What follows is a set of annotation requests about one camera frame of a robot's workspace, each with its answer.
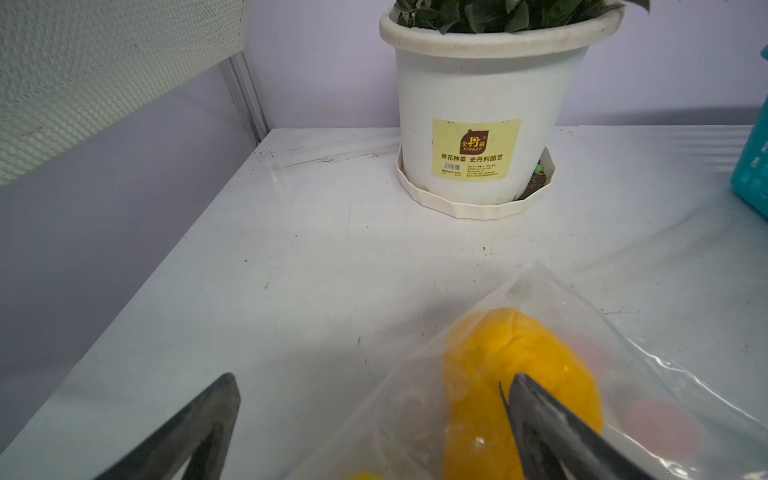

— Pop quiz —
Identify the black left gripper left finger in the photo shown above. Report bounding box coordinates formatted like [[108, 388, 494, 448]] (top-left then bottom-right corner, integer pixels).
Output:
[[98, 373, 241, 479]]

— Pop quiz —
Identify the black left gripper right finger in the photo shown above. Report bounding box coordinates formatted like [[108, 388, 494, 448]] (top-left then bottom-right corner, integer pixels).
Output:
[[500, 374, 652, 480]]

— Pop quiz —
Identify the clear zip-top plastic bag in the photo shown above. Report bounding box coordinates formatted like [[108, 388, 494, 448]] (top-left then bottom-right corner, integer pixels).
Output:
[[292, 266, 767, 479]]

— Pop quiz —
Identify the orange pear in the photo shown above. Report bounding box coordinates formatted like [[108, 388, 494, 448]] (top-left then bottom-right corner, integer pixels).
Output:
[[442, 307, 605, 480]]

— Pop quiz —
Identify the white pot saucer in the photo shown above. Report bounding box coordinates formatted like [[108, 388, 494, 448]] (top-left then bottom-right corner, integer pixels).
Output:
[[395, 147, 557, 221]]

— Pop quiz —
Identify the teal plastic basket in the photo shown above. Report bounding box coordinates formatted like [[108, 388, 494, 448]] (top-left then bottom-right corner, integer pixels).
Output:
[[730, 44, 768, 219]]

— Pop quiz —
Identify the white plastic flower pot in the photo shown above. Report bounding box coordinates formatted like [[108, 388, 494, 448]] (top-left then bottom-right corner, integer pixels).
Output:
[[379, 1, 624, 205]]

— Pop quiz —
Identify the white two-tier mesh shelf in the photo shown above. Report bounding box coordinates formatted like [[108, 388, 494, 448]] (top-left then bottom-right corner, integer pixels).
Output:
[[1, 0, 249, 185]]

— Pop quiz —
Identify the green leafy plant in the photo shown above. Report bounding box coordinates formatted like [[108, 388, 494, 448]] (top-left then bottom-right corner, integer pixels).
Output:
[[393, 0, 625, 34]]

